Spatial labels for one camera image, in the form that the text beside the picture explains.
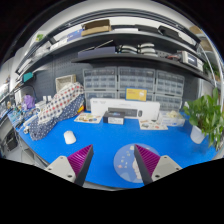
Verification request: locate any purple toy figure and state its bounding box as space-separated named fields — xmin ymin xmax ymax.
xmin=22 ymin=95 xmax=35 ymax=110

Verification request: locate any grey drawer cabinet middle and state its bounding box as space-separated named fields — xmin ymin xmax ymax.
xmin=118 ymin=67 xmax=155 ymax=101

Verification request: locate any illustrated card left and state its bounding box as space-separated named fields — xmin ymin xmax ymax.
xmin=75 ymin=113 xmax=102 ymax=124

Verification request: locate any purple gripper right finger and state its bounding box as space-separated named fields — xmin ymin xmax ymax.
xmin=134 ymin=144 xmax=181 ymax=185

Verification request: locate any grey drawer cabinet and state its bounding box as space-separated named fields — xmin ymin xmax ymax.
xmin=83 ymin=67 xmax=117 ymax=111
xmin=154 ymin=70 xmax=185 ymax=111
xmin=118 ymin=67 xmax=155 ymax=101

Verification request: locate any small black white box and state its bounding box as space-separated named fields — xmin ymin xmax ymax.
xmin=103 ymin=111 xmax=124 ymax=125

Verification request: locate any blue table mat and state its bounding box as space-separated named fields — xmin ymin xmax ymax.
xmin=19 ymin=118 xmax=216 ymax=188

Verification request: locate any electronic instrument on shelf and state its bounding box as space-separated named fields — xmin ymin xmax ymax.
xmin=181 ymin=51 xmax=203 ymax=71

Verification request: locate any white wicker basket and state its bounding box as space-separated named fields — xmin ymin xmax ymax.
xmin=55 ymin=74 xmax=76 ymax=92

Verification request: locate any long white keyboard box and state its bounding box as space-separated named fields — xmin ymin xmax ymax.
xmin=90 ymin=98 xmax=160 ymax=120

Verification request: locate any green potted plant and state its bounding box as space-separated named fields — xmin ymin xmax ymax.
xmin=183 ymin=88 xmax=224 ymax=149

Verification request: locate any illustrated card right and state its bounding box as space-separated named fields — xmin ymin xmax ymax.
xmin=139 ymin=120 xmax=168 ymax=131

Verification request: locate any patterned fabric bundle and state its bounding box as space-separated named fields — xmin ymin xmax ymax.
xmin=29 ymin=82 xmax=85 ymax=141

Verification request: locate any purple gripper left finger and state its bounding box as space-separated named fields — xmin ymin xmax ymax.
xmin=45 ymin=144 xmax=94 ymax=186

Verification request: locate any grey drawer cabinet right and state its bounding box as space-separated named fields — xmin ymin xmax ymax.
xmin=154 ymin=70 xmax=185 ymax=111

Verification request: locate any yellow card sign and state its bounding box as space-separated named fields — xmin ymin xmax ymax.
xmin=126 ymin=88 xmax=147 ymax=101

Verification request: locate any illustrated card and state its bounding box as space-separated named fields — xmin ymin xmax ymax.
xmin=75 ymin=113 xmax=102 ymax=124
xmin=139 ymin=120 xmax=168 ymax=131

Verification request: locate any white clear plastic box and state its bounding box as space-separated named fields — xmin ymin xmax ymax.
xmin=159 ymin=110 xmax=185 ymax=127

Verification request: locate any cardboard box on shelf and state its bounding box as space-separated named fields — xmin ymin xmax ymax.
xmin=81 ymin=19 xmax=112 ymax=36

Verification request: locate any grey drawer cabinet left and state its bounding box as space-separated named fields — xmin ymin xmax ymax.
xmin=83 ymin=67 xmax=117 ymax=111

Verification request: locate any dark flat box on shelf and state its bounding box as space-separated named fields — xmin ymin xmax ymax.
xmin=78 ymin=46 xmax=116 ymax=58

